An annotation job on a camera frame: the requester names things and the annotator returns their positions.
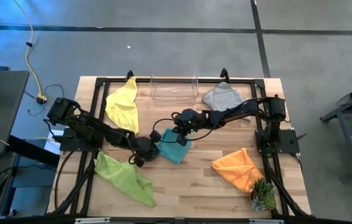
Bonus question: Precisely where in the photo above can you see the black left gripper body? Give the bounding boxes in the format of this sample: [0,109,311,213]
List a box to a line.
[131,136,161,161]

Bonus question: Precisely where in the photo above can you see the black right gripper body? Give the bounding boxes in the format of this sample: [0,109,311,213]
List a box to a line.
[176,108,209,135]

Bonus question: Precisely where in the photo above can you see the teal microfiber towel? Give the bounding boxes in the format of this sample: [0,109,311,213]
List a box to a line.
[157,128,193,166]

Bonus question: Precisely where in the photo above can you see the grey microfiber towel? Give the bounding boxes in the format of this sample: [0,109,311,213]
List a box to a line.
[201,82,253,123]

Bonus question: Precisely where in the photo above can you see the lime green microfiber towel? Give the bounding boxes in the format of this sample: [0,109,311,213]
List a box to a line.
[93,151,157,208]

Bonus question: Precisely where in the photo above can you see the yellow microfiber towel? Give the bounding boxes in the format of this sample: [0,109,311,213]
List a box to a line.
[104,76,140,136]

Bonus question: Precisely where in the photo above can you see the orange microfiber towel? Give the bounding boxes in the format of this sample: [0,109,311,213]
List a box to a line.
[211,147,265,194]

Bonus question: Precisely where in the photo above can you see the clear plastic bin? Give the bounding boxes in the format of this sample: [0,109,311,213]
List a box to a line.
[150,74,200,108]

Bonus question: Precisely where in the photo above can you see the white paper sheet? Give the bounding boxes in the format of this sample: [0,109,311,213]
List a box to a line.
[42,128,66,156]

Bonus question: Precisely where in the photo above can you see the small potted succulent plant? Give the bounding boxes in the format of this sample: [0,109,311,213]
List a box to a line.
[249,177,278,213]

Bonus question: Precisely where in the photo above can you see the black angled beam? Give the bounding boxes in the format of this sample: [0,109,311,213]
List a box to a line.
[6,134,62,167]

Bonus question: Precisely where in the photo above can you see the black metal stand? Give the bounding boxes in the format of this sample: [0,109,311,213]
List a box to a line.
[319,77,352,184]

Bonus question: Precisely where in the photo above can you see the grey desk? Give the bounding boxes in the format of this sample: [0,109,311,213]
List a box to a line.
[0,70,31,157]

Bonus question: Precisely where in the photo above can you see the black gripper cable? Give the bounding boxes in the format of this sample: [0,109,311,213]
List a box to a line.
[151,117,216,145]

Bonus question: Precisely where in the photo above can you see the black aluminium table frame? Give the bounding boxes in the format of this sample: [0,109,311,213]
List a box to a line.
[46,67,312,224]

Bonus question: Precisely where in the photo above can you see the silver metal bracket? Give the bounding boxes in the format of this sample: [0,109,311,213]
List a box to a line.
[74,217,112,224]
[248,218,285,224]

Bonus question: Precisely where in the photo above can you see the thin black floor cable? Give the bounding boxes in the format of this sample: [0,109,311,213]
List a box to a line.
[22,83,66,117]

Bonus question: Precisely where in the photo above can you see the yellow power cable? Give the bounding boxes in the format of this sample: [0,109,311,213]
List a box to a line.
[12,0,47,104]

